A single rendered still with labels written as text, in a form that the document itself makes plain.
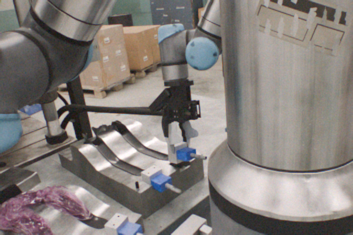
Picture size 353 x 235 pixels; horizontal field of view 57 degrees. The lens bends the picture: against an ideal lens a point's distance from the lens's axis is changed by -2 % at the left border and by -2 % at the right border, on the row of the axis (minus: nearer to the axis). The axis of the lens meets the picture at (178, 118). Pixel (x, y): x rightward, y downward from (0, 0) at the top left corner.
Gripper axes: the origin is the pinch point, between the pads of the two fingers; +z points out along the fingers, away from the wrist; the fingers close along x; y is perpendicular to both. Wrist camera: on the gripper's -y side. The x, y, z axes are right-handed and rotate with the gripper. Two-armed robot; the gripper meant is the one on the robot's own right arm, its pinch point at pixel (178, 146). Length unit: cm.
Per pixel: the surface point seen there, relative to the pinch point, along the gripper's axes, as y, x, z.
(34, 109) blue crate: -377, 93, 23
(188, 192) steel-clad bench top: 1.7, 0.6, 14.8
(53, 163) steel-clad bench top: -55, -17, 9
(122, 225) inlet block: 5.9, -26.7, 11.8
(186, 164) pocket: -0.8, 3.1, 6.7
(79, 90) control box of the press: -89, 16, -15
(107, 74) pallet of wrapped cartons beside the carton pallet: -339, 190, -11
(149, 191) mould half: 1.3, -14.0, 8.9
